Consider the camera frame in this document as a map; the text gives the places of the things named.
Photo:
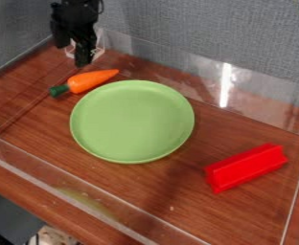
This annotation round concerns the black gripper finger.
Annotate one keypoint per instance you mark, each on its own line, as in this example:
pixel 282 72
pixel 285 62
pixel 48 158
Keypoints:
pixel 60 36
pixel 84 49

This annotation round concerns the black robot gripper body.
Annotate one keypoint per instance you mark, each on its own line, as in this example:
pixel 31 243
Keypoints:
pixel 76 15

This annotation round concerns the orange toy carrot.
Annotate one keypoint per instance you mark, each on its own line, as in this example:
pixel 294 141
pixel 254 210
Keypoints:
pixel 83 82

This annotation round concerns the green round plate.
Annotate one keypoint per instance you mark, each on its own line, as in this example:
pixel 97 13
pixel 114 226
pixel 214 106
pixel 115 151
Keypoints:
pixel 132 121

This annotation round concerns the red plastic block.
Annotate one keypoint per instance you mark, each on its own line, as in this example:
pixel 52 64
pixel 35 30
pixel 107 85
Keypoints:
pixel 245 166

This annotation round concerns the clear acrylic enclosure walls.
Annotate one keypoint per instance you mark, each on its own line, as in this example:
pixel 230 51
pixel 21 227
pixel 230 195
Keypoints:
pixel 178 155

